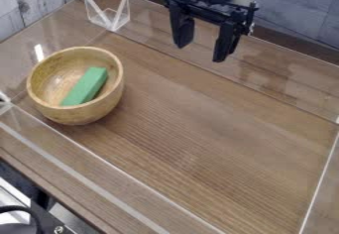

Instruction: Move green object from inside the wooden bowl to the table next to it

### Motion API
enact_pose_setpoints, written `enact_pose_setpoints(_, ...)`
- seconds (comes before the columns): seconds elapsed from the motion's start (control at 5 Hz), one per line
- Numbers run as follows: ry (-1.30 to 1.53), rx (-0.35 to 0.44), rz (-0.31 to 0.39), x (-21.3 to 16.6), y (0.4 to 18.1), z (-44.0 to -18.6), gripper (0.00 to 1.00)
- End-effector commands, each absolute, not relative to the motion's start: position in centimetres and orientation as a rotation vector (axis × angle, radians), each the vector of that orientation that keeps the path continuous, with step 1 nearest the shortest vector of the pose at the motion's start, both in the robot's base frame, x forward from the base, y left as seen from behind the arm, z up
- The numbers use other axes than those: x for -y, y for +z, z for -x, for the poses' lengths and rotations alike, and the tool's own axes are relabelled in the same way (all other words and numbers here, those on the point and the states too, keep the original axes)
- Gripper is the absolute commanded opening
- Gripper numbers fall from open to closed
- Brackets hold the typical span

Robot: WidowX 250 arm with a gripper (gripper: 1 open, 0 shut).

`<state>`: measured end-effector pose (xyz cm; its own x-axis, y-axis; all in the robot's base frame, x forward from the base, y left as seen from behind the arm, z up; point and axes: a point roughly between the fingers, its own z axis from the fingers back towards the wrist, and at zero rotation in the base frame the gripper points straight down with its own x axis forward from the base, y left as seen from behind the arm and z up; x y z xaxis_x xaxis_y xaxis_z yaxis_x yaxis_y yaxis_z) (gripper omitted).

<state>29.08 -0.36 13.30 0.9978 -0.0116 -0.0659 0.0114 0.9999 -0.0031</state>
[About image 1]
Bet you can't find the green rectangular block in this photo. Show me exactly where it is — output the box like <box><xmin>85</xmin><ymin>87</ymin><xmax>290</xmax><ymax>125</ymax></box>
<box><xmin>61</xmin><ymin>66</ymin><xmax>108</xmax><ymax>106</ymax></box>

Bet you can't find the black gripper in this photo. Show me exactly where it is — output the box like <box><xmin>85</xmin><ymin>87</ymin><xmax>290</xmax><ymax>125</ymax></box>
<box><xmin>168</xmin><ymin>0</ymin><xmax>257</xmax><ymax>62</ymax></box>

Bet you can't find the black cable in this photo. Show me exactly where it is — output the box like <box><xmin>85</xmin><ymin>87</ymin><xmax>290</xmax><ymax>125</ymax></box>
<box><xmin>0</xmin><ymin>205</ymin><xmax>45</xmax><ymax>234</ymax></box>

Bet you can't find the wooden bowl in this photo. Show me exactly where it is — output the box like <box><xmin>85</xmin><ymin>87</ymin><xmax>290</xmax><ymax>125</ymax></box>
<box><xmin>26</xmin><ymin>47</ymin><xmax>124</xmax><ymax>125</ymax></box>

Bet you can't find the black metal mount bracket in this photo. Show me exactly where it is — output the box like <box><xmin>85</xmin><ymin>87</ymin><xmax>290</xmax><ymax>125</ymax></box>
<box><xmin>30</xmin><ymin>201</ymin><xmax>68</xmax><ymax>234</ymax></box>

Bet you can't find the clear acrylic corner bracket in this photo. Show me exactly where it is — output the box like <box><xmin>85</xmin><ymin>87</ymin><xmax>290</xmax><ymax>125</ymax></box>
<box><xmin>84</xmin><ymin>0</ymin><xmax>129</xmax><ymax>32</ymax></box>

